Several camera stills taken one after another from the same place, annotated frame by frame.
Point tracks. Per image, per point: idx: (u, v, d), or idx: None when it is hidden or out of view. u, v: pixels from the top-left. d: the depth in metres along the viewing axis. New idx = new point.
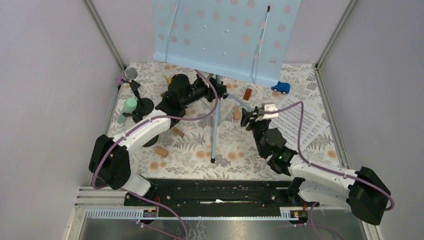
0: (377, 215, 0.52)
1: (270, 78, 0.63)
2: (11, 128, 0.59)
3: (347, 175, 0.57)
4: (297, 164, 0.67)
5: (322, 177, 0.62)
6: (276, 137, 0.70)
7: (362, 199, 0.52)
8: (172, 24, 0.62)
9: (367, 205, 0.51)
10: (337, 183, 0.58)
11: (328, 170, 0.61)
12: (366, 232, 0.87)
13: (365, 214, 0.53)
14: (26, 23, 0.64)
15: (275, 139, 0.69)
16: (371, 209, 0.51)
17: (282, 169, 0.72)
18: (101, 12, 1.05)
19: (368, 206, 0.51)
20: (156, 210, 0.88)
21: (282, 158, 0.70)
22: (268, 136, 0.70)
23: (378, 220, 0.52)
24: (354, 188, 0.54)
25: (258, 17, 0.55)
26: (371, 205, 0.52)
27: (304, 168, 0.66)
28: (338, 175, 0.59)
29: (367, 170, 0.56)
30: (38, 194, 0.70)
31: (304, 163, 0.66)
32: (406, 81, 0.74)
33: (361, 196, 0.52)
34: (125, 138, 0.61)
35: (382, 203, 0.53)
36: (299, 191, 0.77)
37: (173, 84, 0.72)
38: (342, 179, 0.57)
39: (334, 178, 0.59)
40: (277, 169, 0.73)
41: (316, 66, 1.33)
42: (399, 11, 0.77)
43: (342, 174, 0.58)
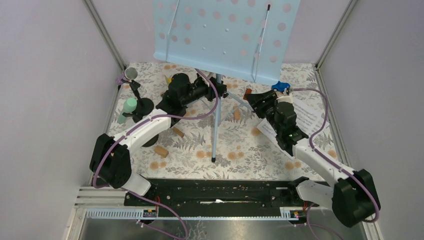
0: (354, 215, 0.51)
1: (270, 77, 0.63)
2: (11, 128, 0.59)
3: (343, 169, 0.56)
4: (302, 145, 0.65)
5: (319, 165, 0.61)
6: (289, 108, 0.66)
7: (347, 195, 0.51)
8: (172, 23, 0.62)
9: (349, 202, 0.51)
10: (329, 173, 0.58)
11: (327, 159, 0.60)
12: (366, 232, 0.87)
13: (343, 209, 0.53)
14: (27, 23, 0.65)
15: (286, 109, 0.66)
16: (351, 207, 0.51)
17: (287, 145, 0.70)
18: (101, 12, 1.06)
19: (349, 203, 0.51)
20: (156, 210, 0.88)
21: (291, 136, 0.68)
22: (280, 106, 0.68)
23: (351, 220, 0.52)
24: (343, 181, 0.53)
25: (258, 16, 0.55)
26: (353, 204, 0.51)
27: (306, 151, 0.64)
28: (334, 167, 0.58)
29: (367, 172, 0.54)
30: (38, 194, 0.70)
31: (308, 147, 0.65)
32: (406, 80, 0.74)
33: (347, 191, 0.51)
34: (125, 137, 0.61)
35: (364, 209, 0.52)
36: (297, 186, 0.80)
37: (173, 83, 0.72)
38: (336, 171, 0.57)
39: (328, 168, 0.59)
40: (282, 144, 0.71)
41: (316, 66, 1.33)
42: (398, 11, 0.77)
43: (338, 167, 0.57)
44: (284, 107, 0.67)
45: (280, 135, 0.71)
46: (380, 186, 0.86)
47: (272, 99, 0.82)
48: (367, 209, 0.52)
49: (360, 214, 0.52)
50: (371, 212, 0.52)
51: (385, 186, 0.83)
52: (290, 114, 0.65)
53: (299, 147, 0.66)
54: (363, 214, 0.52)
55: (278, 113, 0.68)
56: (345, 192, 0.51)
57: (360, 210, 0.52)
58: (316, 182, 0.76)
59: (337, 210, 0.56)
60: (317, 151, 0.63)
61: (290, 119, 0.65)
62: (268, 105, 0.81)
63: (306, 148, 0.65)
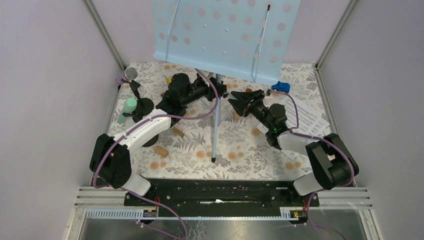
0: (331, 175, 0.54)
1: (270, 76, 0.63)
2: (11, 128, 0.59)
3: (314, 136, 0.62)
4: (285, 133, 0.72)
5: (296, 141, 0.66)
6: (279, 111, 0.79)
7: (318, 154, 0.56)
8: (172, 23, 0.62)
9: (322, 160, 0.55)
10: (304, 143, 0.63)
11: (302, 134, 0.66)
12: (366, 231, 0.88)
13: (320, 172, 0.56)
14: (26, 23, 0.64)
15: (277, 112, 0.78)
16: (325, 166, 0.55)
17: (275, 142, 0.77)
18: (101, 12, 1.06)
19: (322, 162, 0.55)
20: (156, 210, 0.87)
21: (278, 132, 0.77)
22: (272, 109, 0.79)
23: (332, 181, 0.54)
24: (314, 143, 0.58)
25: (258, 16, 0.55)
26: (326, 163, 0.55)
27: (287, 136, 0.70)
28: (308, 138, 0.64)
29: (336, 136, 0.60)
30: (37, 194, 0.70)
31: (289, 133, 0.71)
32: (406, 80, 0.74)
33: (318, 150, 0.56)
34: (125, 137, 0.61)
35: (341, 170, 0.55)
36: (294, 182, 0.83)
37: (173, 83, 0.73)
38: (309, 140, 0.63)
39: (304, 140, 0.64)
40: (270, 141, 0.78)
41: (316, 66, 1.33)
42: (398, 11, 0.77)
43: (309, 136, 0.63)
44: (276, 110, 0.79)
45: (269, 132, 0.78)
46: (380, 187, 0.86)
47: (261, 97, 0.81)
48: (344, 169, 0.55)
49: (337, 175, 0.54)
50: (349, 173, 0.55)
51: (385, 185, 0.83)
52: (281, 116, 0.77)
53: (282, 137, 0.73)
54: (341, 175, 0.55)
55: (272, 115, 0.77)
56: (316, 151, 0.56)
57: (336, 170, 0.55)
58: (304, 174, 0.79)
59: (317, 178, 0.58)
60: (295, 133, 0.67)
61: (281, 120, 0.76)
62: (257, 104, 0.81)
63: (288, 134, 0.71)
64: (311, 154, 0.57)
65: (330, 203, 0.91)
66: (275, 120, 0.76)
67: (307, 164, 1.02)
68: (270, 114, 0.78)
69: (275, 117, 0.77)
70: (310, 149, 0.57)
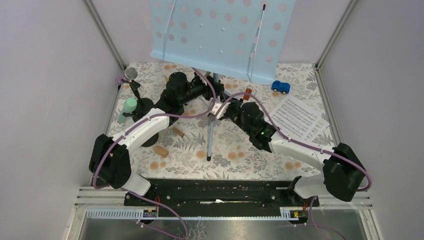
0: (350, 190, 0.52)
1: (266, 76, 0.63)
2: (11, 127, 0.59)
3: (324, 150, 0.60)
4: (278, 140, 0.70)
5: (302, 153, 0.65)
6: (253, 109, 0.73)
7: (336, 173, 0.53)
8: (170, 22, 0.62)
9: (340, 178, 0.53)
10: (313, 157, 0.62)
11: (307, 146, 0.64)
12: (366, 232, 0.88)
13: (338, 188, 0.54)
14: (27, 24, 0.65)
15: (252, 111, 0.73)
16: (344, 182, 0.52)
17: (263, 144, 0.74)
18: (101, 12, 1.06)
19: (341, 179, 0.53)
20: (156, 210, 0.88)
21: (263, 134, 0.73)
22: (245, 109, 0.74)
23: (352, 195, 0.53)
24: (330, 161, 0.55)
25: (253, 16, 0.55)
26: (345, 179, 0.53)
27: (283, 143, 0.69)
28: (315, 150, 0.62)
29: (344, 146, 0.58)
30: (38, 194, 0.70)
31: (284, 139, 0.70)
32: (407, 80, 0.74)
33: (336, 169, 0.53)
34: (125, 137, 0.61)
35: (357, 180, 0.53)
36: (295, 187, 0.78)
37: (171, 82, 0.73)
38: (319, 154, 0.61)
39: (311, 153, 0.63)
40: (258, 144, 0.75)
41: (316, 66, 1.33)
42: (398, 11, 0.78)
43: (319, 149, 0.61)
44: (250, 109, 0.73)
45: (253, 135, 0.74)
46: (380, 187, 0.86)
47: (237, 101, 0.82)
48: (360, 179, 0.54)
49: (355, 186, 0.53)
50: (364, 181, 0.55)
51: (385, 185, 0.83)
52: (258, 114, 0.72)
53: (274, 143, 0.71)
54: (358, 185, 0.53)
55: (246, 116, 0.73)
56: (335, 172, 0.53)
57: (354, 182, 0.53)
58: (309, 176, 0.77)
59: (334, 193, 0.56)
60: (294, 141, 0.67)
61: (259, 118, 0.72)
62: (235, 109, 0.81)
63: (283, 141, 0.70)
64: (330, 175, 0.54)
65: (330, 203, 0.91)
66: (253, 120, 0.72)
67: (307, 164, 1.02)
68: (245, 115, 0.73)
69: (251, 118, 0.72)
70: (328, 170, 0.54)
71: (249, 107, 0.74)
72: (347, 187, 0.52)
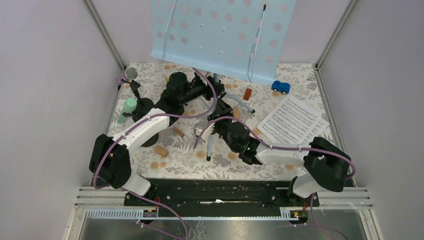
0: (337, 179, 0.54)
1: (266, 77, 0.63)
2: (11, 127, 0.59)
3: (302, 148, 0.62)
4: (261, 151, 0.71)
5: (284, 156, 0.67)
6: (238, 129, 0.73)
7: (318, 166, 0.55)
8: (170, 22, 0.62)
9: (323, 170, 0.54)
10: (295, 158, 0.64)
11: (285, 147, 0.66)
12: (366, 232, 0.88)
13: (326, 181, 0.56)
14: (26, 23, 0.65)
15: (237, 131, 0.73)
16: (328, 173, 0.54)
17: (253, 159, 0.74)
18: (101, 12, 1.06)
19: (324, 172, 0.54)
20: (156, 210, 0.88)
21: (250, 148, 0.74)
22: (231, 130, 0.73)
23: (341, 182, 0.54)
24: (309, 157, 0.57)
25: (254, 16, 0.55)
26: (328, 170, 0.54)
27: (267, 153, 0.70)
28: (295, 151, 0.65)
29: (319, 139, 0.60)
30: (38, 194, 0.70)
31: (267, 148, 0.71)
32: (407, 80, 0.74)
33: (316, 163, 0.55)
34: (125, 137, 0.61)
35: (340, 167, 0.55)
36: (293, 189, 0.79)
37: (171, 82, 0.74)
38: (298, 153, 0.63)
39: (292, 154, 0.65)
40: (248, 160, 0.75)
41: (316, 66, 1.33)
42: (398, 12, 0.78)
43: (297, 148, 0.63)
44: (235, 130, 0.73)
45: (242, 152, 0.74)
46: (380, 187, 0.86)
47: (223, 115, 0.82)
48: (342, 166, 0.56)
49: (340, 173, 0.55)
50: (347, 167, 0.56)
51: (385, 185, 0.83)
52: (243, 133, 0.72)
53: (260, 155, 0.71)
54: (342, 171, 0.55)
55: (233, 137, 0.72)
56: (316, 165, 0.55)
57: (337, 170, 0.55)
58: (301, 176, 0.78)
59: (325, 186, 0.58)
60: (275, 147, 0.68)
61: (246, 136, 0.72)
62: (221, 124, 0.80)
63: (266, 150, 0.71)
64: (314, 169, 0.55)
65: (330, 203, 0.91)
66: (241, 140, 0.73)
67: None
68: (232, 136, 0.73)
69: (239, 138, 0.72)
70: (310, 166, 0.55)
71: (234, 127, 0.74)
72: (333, 176, 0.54)
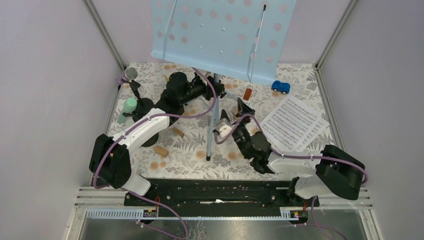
0: (350, 187, 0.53)
1: (265, 77, 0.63)
2: (11, 127, 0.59)
3: (313, 156, 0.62)
4: (274, 160, 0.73)
5: (297, 166, 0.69)
6: (261, 140, 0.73)
7: (331, 175, 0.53)
8: (170, 22, 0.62)
9: (337, 179, 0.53)
10: (307, 167, 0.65)
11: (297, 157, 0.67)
12: (366, 232, 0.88)
13: (339, 189, 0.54)
14: (26, 23, 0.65)
15: (260, 143, 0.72)
16: (342, 182, 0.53)
17: (265, 169, 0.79)
18: (101, 12, 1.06)
19: (338, 181, 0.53)
20: (156, 210, 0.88)
21: (262, 158, 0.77)
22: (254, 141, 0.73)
23: (355, 190, 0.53)
24: (321, 165, 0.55)
25: (254, 16, 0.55)
26: (341, 179, 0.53)
27: (279, 162, 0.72)
28: (306, 159, 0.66)
29: (330, 146, 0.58)
30: (38, 194, 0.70)
31: (279, 157, 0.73)
32: (407, 80, 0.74)
33: (329, 173, 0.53)
34: (125, 137, 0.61)
35: (353, 175, 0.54)
36: (296, 190, 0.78)
37: (171, 82, 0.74)
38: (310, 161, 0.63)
39: (304, 163, 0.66)
40: (260, 169, 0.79)
41: (316, 66, 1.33)
42: (398, 12, 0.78)
43: (309, 156, 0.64)
44: (258, 141, 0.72)
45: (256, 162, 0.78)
46: (380, 186, 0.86)
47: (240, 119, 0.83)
48: (355, 174, 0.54)
49: (354, 182, 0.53)
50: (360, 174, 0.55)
51: (385, 185, 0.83)
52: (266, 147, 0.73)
53: (272, 164, 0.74)
54: (355, 179, 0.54)
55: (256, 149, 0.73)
56: (329, 175, 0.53)
57: (351, 179, 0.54)
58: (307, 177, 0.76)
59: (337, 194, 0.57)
60: (288, 156, 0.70)
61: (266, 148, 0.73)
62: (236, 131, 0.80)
63: (278, 159, 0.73)
64: (326, 178, 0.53)
65: (330, 203, 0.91)
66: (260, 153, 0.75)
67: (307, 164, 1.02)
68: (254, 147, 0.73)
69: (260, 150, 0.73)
70: (322, 175, 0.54)
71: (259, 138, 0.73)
72: (347, 185, 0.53)
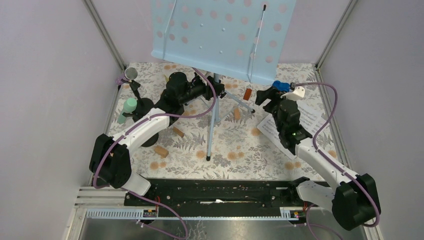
0: (352, 218, 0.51)
1: (265, 77, 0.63)
2: (11, 127, 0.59)
3: (346, 173, 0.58)
4: (306, 145, 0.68)
5: (322, 167, 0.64)
6: (292, 106, 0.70)
7: (348, 198, 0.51)
8: (170, 21, 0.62)
9: (349, 204, 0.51)
10: (332, 176, 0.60)
11: (332, 162, 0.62)
12: (367, 231, 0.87)
13: (342, 212, 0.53)
14: (27, 24, 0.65)
15: (290, 107, 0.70)
16: (350, 210, 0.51)
17: (290, 144, 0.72)
18: (101, 12, 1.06)
19: (349, 206, 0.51)
20: (156, 210, 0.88)
21: (295, 135, 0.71)
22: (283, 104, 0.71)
23: (353, 224, 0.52)
24: (345, 184, 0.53)
25: (254, 16, 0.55)
26: (353, 207, 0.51)
27: (309, 151, 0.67)
28: (337, 170, 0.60)
29: (370, 179, 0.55)
30: (38, 194, 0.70)
31: (312, 147, 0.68)
32: (407, 80, 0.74)
33: (349, 195, 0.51)
34: (125, 136, 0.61)
35: (364, 212, 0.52)
36: (297, 186, 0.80)
37: (171, 81, 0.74)
38: (339, 174, 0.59)
39: (332, 171, 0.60)
40: (285, 142, 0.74)
41: (316, 66, 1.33)
42: (397, 12, 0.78)
43: (341, 170, 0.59)
44: (288, 105, 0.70)
45: (284, 132, 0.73)
46: (380, 187, 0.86)
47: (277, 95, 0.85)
48: (366, 212, 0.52)
49: (359, 217, 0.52)
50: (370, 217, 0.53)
51: (384, 185, 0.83)
52: (294, 112, 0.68)
53: (301, 147, 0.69)
54: (363, 218, 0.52)
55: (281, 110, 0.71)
56: (347, 196, 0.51)
57: (359, 213, 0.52)
58: (316, 184, 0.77)
59: (336, 214, 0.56)
60: (320, 152, 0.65)
61: (294, 116, 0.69)
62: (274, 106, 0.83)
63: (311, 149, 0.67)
64: (341, 197, 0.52)
65: None
66: (287, 115, 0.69)
67: (307, 164, 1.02)
68: (280, 109, 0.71)
69: (286, 114, 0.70)
70: (341, 192, 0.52)
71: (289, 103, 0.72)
72: (351, 215, 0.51)
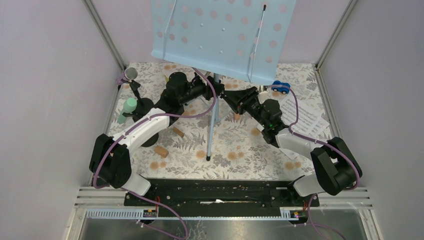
0: (335, 181, 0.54)
1: (265, 77, 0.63)
2: (11, 127, 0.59)
3: (317, 140, 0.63)
4: (283, 133, 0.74)
5: (299, 143, 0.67)
6: (274, 106, 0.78)
7: (324, 161, 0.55)
8: (170, 21, 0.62)
9: (327, 167, 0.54)
10: (306, 146, 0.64)
11: (304, 137, 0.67)
12: (366, 231, 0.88)
13: (325, 178, 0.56)
14: (27, 24, 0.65)
15: (272, 108, 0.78)
16: (330, 172, 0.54)
17: (272, 139, 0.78)
18: (101, 12, 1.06)
19: (328, 169, 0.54)
20: (156, 210, 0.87)
21: (273, 129, 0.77)
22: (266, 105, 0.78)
23: (339, 186, 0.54)
24: (320, 149, 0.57)
25: (254, 16, 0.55)
26: (332, 169, 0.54)
27: (287, 136, 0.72)
28: (310, 141, 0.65)
29: (339, 140, 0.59)
30: (38, 194, 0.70)
31: (288, 133, 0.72)
32: (407, 80, 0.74)
33: (324, 157, 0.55)
34: (125, 136, 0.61)
35: (345, 175, 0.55)
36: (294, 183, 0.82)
37: (171, 82, 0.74)
38: (312, 143, 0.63)
39: (306, 143, 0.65)
40: (267, 139, 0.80)
41: (316, 66, 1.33)
42: (397, 12, 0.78)
43: (313, 139, 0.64)
44: (270, 105, 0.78)
45: (266, 130, 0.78)
46: (380, 186, 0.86)
47: (254, 94, 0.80)
48: (348, 174, 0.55)
49: (341, 179, 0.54)
50: (353, 178, 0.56)
51: (385, 185, 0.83)
52: (276, 112, 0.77)
53: (280, 136, 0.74)
54: (346, 180, 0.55)
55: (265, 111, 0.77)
56: (323, 158, 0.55)
57: (341, 175, 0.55)
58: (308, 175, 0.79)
59: (321, 183, 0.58)
60: (295, 133, 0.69)
61: (276, 116, 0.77)
62: (252, 101, 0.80)
63: (287, 134, 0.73)
64: (319, 161, 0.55)
65: (330, 203, 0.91)
66: (270, 116, 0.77)
67: (307, 164, 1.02)
68: (264, 109, 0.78)
69: (270, 113, 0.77)
70: (316, 156, 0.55)
71: (271, 103, 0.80)
72: (332, 176, 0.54)
